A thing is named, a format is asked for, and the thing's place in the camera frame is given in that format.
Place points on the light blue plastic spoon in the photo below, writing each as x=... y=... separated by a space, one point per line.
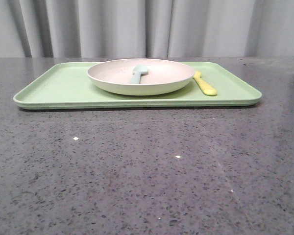
x=138 y=71

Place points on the cream round plate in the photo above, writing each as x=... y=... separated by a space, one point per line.
x=163 y=76

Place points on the light green plastic tray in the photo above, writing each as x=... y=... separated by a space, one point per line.
x=67 y=86

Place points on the grey curtain backdrop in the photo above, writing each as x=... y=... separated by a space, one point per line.
x=146 y=28

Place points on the yellow plastic fork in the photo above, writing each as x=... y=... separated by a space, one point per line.
x=206 y=88

